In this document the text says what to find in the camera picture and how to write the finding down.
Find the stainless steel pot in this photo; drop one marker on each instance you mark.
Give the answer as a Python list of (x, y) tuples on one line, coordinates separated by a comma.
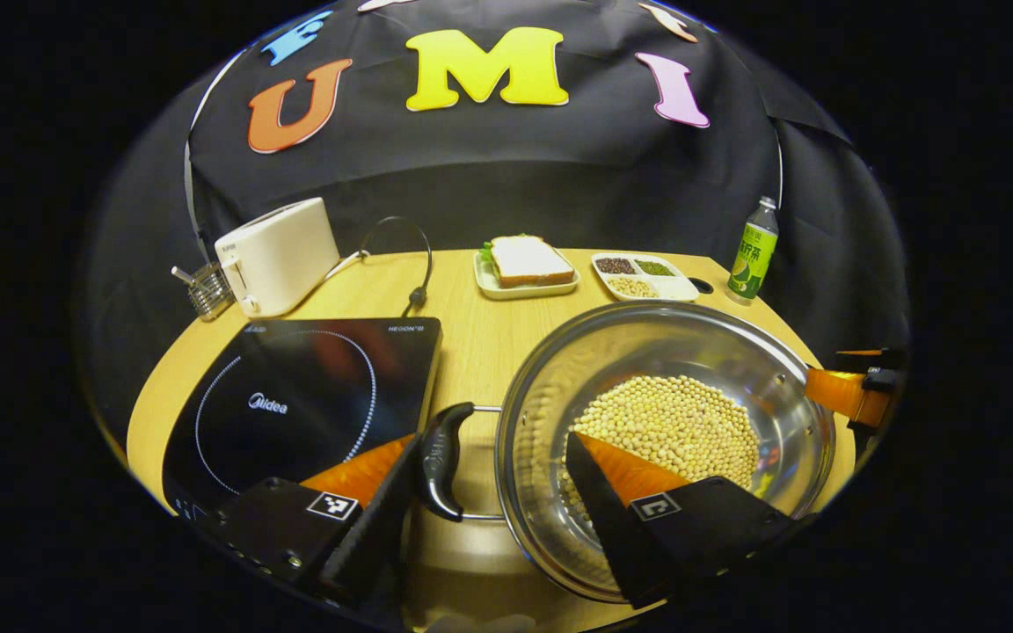
[(647, 343)]

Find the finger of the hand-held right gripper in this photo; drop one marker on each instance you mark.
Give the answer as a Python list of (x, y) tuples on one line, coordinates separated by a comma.
[(876, 360), (841, 394)]

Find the white divided tray with grains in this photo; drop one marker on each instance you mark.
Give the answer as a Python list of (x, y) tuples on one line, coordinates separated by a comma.
[(674, 288)]

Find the white rectangular plate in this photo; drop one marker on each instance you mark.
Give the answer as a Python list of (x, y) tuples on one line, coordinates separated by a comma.
[(524, 291)]

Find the pile of soybeans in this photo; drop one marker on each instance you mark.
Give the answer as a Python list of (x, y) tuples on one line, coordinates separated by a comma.
[(674, 422)]

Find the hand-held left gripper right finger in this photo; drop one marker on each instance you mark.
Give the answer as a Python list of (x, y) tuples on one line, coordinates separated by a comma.
[(603, 519)]

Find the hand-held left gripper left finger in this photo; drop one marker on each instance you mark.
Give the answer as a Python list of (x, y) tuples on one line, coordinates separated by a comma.
[(375, 536)]

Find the black table grommet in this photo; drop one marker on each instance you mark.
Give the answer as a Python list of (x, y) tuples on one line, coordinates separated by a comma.
[(701, 286)]

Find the green drink bottle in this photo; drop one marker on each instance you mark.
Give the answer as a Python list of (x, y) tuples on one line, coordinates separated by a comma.
[(753, 255)]

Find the white toaster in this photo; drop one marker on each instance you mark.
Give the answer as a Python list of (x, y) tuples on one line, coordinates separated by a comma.
[(282, 255)]

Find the black induction cooktop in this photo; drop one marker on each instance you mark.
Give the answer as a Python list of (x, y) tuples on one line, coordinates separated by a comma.
[(295, 387)]

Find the sandwich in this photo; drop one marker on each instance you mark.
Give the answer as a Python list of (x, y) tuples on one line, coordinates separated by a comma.
[(528, 259)]

